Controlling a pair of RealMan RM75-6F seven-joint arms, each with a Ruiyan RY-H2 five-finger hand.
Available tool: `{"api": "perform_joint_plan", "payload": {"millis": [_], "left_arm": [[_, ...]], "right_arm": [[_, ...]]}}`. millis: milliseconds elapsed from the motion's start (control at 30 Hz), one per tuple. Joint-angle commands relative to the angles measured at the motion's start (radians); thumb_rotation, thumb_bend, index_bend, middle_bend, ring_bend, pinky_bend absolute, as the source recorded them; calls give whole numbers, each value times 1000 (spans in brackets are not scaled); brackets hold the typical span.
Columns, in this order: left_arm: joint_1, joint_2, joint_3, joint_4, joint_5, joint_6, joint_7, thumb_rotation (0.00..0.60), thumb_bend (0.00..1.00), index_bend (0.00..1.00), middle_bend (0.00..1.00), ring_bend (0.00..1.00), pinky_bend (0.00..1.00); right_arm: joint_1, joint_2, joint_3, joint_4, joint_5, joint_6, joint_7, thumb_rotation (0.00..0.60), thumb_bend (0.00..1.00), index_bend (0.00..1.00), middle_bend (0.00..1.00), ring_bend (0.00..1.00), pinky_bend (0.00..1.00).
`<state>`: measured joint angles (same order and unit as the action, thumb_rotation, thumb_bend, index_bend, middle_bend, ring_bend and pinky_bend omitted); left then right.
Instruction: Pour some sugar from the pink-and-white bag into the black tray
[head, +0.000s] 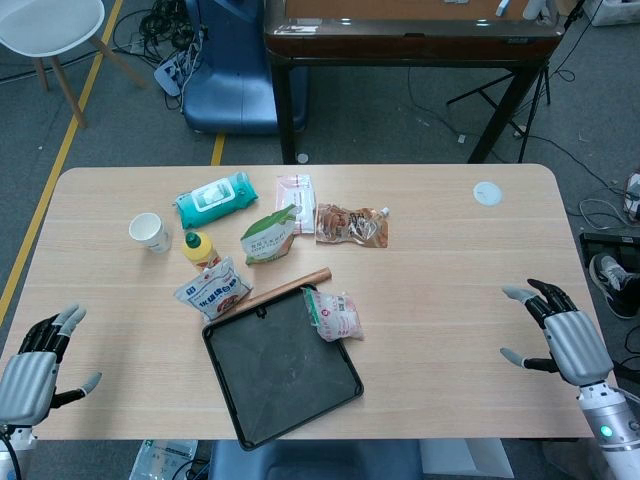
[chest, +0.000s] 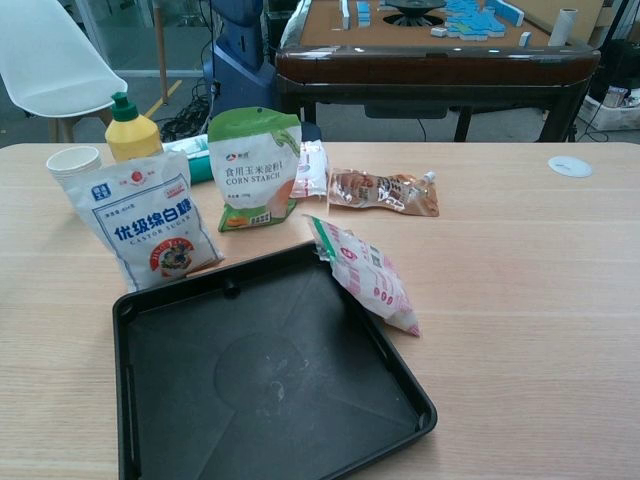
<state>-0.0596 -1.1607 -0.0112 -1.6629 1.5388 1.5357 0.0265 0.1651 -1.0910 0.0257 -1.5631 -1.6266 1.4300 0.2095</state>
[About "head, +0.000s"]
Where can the white blue mahjong tile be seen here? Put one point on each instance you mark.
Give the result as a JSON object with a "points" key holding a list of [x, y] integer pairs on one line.
{"points": [[503, 7]]}

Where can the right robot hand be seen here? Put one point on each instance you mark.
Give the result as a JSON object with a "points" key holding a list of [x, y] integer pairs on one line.
{"points": [[575, 345]]}

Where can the black tripod stand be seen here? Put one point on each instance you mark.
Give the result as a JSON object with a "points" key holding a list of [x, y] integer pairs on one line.
{"points": [[548, 87]]}

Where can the white power strip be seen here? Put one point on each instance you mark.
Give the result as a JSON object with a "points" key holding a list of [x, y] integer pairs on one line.
{"points": [[167, 75]]}

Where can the green snack pouch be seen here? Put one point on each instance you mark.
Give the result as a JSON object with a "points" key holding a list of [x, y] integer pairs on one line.
{"points": [[267, 237]]}

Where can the pink white sachet pack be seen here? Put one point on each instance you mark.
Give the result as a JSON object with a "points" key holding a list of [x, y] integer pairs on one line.
{"points": [[297, 192]]}

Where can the yellow bottle green cap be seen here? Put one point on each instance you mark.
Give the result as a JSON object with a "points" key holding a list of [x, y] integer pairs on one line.
{"points": [[200, 252]]}

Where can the white box under table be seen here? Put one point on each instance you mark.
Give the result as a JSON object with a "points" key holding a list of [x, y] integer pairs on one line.
{"points": [[450, 460]]}

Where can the white round desk grommet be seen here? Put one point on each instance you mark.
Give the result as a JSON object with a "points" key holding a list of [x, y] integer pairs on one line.
{"points": [[487, 193]]}

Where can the black square tray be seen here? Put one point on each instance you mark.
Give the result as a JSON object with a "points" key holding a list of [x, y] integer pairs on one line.
{"points": [[280, 370]]}

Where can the black floor box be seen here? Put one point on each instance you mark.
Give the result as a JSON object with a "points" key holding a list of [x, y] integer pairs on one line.
{"points": [[607, 245]]}

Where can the teal wet wipes pack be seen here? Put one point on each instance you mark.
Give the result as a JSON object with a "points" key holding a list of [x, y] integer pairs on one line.
{"points": [[215, 200]]}

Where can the white chair wooden legs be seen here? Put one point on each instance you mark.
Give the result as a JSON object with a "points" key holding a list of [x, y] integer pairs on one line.
{"points": [[45, 25]]}

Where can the wooden rolling pin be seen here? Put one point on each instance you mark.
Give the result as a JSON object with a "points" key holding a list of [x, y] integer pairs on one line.
{"points": [[290, 287]]}

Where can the brown sauce pouch with spout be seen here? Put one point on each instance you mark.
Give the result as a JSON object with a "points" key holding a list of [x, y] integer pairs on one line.
{"points": [[350, 225]]}

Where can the white floor disc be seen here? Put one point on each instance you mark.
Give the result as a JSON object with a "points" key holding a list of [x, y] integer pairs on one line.
{"points": [[303, 158]]}

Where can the dark brown mahjong table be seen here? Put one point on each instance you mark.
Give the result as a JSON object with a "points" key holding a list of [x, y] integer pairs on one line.
{"points": [[400, 40]]}

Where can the grey black sneaker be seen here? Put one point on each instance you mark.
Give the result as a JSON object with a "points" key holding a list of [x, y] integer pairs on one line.
{"points": [[612, 280]]}

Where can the clear plastic bag green print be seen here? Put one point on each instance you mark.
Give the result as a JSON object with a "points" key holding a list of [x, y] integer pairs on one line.
{"points": [[160, 457]]}

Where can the white castor sugar bag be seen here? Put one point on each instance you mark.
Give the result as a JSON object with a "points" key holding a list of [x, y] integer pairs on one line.
{"points": [[215, 292]]}

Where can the blue seat under table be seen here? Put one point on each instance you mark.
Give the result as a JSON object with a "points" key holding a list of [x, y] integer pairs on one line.
{"points": [[310, 460]]}

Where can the white paper cup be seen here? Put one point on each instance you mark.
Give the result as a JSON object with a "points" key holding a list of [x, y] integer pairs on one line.
{"points": [[150, 232]]}

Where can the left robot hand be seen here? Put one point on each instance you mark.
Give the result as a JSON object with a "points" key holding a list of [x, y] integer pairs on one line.
{"points": [[27, 380]]}

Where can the blue chair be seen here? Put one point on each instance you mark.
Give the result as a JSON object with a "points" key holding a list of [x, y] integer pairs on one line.
{"points": [[235, 75]]}

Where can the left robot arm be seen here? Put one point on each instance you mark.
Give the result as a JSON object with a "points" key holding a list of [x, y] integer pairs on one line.
{"points": [[22, 432]]}

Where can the pink white snack packet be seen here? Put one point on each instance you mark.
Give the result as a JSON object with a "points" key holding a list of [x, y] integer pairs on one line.
{"points": [[335, 315]]}

